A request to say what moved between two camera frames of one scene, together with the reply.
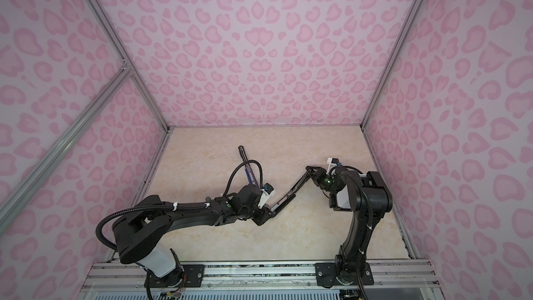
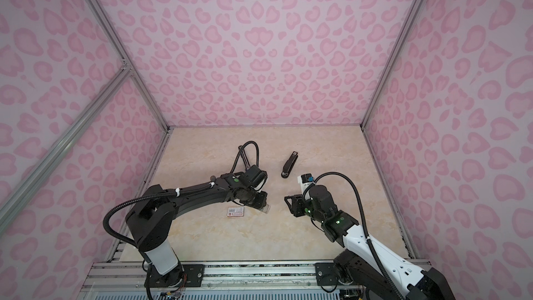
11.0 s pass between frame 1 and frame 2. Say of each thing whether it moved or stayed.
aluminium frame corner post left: stayed
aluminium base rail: stayed
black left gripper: moved
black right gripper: moved
